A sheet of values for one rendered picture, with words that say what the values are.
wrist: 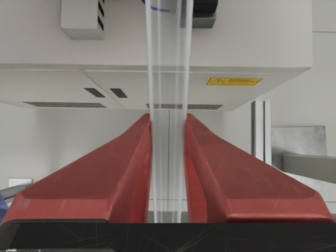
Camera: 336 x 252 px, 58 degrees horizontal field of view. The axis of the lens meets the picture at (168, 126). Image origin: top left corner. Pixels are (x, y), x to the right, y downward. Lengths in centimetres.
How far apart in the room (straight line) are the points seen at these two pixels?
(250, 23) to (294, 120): 71
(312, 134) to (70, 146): 84
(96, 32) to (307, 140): 88
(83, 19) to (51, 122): 73
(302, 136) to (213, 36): 74
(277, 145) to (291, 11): 67
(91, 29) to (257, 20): 24
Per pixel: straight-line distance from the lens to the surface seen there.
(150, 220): 21
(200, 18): 44
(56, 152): 113
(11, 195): 111
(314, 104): 119
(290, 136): 113
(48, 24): 51
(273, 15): 51
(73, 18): 45
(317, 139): 117
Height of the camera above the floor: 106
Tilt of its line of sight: 86 degrees down
